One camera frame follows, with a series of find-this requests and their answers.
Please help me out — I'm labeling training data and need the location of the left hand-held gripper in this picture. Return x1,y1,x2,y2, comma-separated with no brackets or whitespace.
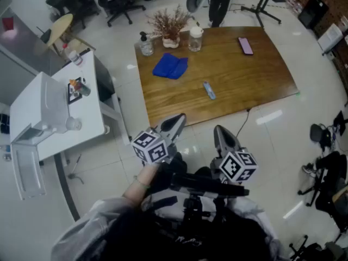
131,113,188,165

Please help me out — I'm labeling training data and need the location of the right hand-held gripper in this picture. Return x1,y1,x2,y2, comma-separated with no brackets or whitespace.
210,125,259,184

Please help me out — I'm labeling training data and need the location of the light blue utility knife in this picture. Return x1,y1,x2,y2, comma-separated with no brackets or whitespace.
203,80,217,101

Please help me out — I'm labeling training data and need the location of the person's left forearm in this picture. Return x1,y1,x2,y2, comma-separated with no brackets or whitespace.
121,163,161,209

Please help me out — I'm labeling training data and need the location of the person's right leg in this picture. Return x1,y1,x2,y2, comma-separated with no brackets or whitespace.
195,166,213,178

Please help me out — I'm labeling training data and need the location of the person's leg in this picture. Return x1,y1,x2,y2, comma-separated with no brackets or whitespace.
195,166,213,178
160,152,189,179

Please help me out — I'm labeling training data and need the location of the person's left leg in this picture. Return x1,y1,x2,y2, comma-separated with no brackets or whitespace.
160,152,189,179

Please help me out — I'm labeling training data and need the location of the blue folded cloth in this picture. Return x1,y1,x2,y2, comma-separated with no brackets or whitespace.
152,52,189,80

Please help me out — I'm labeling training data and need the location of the white ceramic vase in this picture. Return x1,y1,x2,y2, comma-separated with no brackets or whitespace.
162,35,181,49

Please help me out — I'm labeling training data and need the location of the clear pump soap bottle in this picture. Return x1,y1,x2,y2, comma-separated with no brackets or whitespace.
138,31,155,57

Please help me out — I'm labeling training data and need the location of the glass jar with white lid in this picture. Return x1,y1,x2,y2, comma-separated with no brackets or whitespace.
188,26,204,53

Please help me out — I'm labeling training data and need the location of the grey sneaker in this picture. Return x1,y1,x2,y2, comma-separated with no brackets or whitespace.
301,163,318,178

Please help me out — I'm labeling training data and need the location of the white side cabinet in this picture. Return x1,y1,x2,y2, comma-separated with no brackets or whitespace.
38,49,131,163

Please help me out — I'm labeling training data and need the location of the dark green can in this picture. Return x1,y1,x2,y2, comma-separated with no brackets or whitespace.
78,83,91,97

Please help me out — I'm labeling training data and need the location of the pink smartphone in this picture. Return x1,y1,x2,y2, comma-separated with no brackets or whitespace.
238,36,254,56

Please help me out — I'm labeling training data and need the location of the dried flower bunch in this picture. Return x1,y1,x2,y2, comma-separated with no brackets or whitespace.
146,4,192,40

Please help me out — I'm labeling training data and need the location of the clear glass jar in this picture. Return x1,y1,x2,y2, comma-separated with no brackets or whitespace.
65,116,83,132

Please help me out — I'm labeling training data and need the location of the black framed tray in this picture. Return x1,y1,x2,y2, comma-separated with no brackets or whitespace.
67,77,84,105

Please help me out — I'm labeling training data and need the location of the metal floor tool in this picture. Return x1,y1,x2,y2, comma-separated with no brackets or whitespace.
67,153,85,185

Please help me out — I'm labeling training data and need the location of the white bottle with red cap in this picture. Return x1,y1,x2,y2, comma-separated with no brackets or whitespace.
62,43,83,67

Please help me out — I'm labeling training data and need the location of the black office chair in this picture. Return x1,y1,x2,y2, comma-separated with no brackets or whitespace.
97,0,147,28

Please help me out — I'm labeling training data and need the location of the white countertop appliance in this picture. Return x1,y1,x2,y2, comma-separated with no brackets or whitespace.
9,71,69,144

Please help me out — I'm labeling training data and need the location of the black tripod stand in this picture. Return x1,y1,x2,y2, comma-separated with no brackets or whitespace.
240,0,282,28

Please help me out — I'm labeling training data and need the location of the person's grey jacket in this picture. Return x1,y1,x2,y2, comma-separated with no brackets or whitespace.
51,191,284,261

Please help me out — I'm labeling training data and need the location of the round wooden stool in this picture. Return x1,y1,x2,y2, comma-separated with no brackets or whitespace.
46,13,96,56

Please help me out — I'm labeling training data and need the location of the white cardboard box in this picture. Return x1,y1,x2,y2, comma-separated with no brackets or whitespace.
316,23,344,56

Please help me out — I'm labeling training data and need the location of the black flat panel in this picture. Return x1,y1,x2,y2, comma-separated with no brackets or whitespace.
297,0,330,30

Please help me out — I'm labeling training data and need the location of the black floor cable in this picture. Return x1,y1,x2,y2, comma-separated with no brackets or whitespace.
234,108,251,138

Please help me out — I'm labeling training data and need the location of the black chest camera mount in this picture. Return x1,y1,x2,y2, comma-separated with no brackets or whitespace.
162,170,250,224

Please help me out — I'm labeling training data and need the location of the green bead bracelet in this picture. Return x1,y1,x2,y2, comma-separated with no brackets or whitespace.
134,175,151,190

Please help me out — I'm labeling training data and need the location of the black bag with cables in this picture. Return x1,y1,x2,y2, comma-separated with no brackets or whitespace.
309,110,347,151

